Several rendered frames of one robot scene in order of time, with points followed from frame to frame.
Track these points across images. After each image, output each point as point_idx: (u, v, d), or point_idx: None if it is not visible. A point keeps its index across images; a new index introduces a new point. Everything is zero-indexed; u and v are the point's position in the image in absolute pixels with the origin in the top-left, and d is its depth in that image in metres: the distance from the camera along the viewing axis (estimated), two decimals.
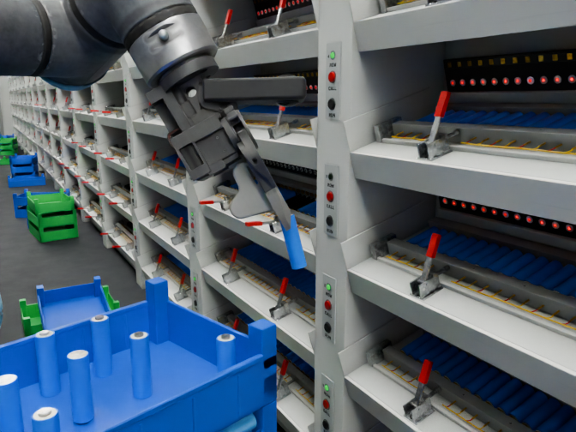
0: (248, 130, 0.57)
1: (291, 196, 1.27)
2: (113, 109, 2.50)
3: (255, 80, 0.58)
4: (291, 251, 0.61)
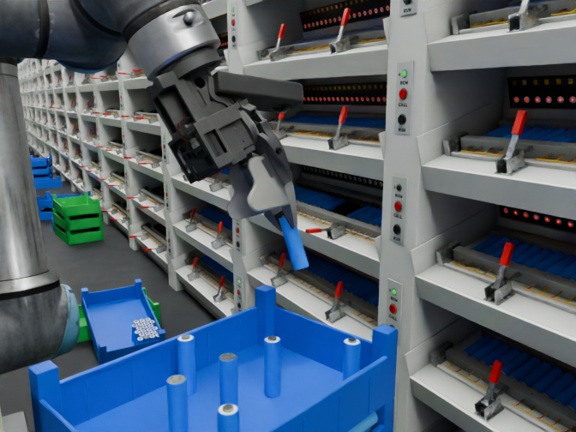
0: (265, 123, 0.58)
1: (340, 204, 1.33)
2: (143, 115, 2.55)
3: (263, 79, 0.59)
4: (362, 208, 1.24)
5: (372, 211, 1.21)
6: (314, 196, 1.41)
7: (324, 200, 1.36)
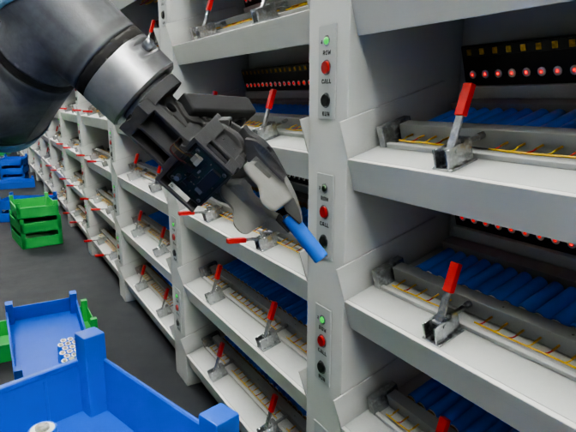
0: (243, 130, 0.58)
1: (280, 207, 1.12)
2: (97, 109, 2.34)
3: (220, 96, 0.60)
4: (302, 213, 1.03)
5: None
6: None
7: None
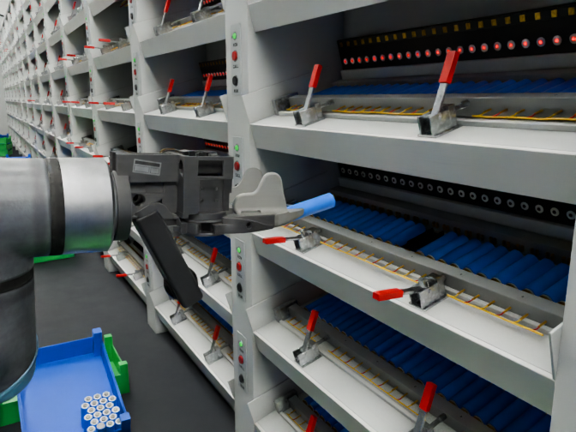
0: None
1: (417, 233, 0.77)
2: (117, 101, 1.99)
3: None
4: (466, 246, 0.68)
5: (489, 251, 0.66)
6: (366, 218, 0.85)
7: (387, 225, 0.80)
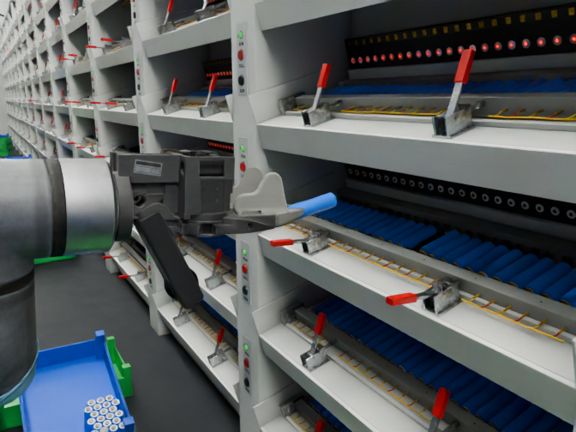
0: None
1: (429, 236, 0.75)
2: (119, 101, 1.98)
3: None
4: (480, 249, 0.67)
5: (504, 255, 0.64)
6: (375, 219, 0.84)
7: (396, 228, 0.79)
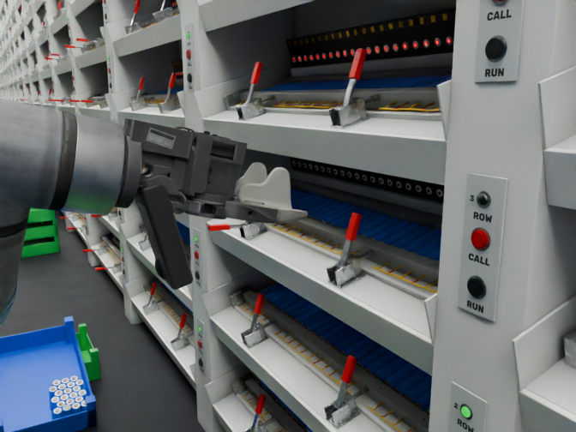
0: None
1: None
2: (98, 99, 2.04)
3: (149, 231, 0.57)
4: (396, 225, 0.74)
5: (414, 230, 0.72)
6: (315, 203, 0.91)
7: (331, 209, 0.86)
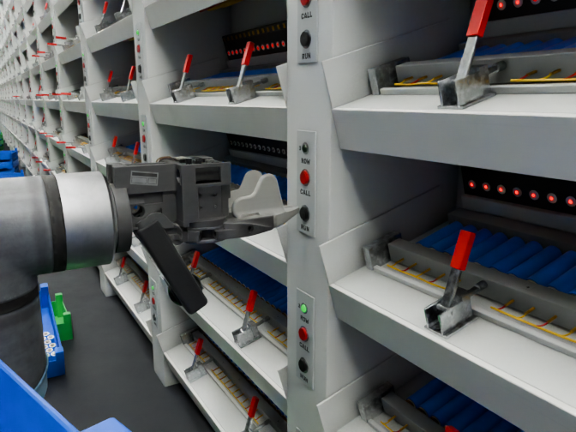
0: None
1: None
2: (79, 93, 2.21)
3: None
4: None
5: None
6: (241, 173, 1.08)
7: None
